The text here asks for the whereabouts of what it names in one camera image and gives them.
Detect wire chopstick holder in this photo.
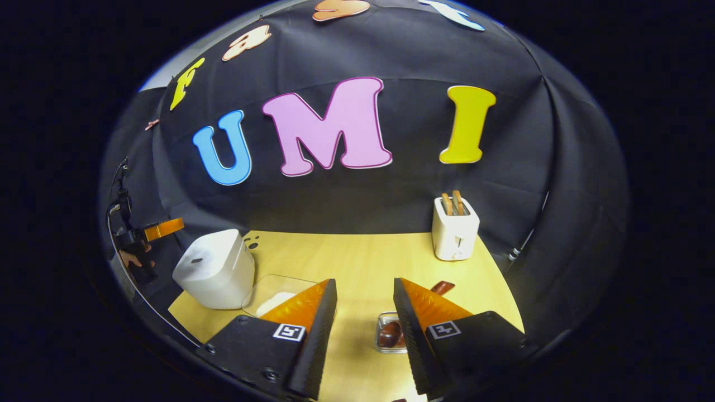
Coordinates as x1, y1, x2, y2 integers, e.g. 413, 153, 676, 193
375, 312, 409, 354

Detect black backdrop cloth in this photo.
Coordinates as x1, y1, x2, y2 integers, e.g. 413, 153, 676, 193
101, 0, 629, 358

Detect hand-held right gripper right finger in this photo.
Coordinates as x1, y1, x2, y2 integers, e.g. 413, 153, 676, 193
393, 277, 527, 400

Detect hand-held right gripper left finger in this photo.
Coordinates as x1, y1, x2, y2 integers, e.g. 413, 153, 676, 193
196, 279, 339, 400

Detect white toaster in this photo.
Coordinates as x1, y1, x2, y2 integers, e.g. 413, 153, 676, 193
431, 195, 480, 262

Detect brown wooden spoon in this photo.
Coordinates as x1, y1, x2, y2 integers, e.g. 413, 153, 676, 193
378, 281, 456, 348

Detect white rice cooker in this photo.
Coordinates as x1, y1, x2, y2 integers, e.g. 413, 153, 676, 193
172, 229, 256, 310

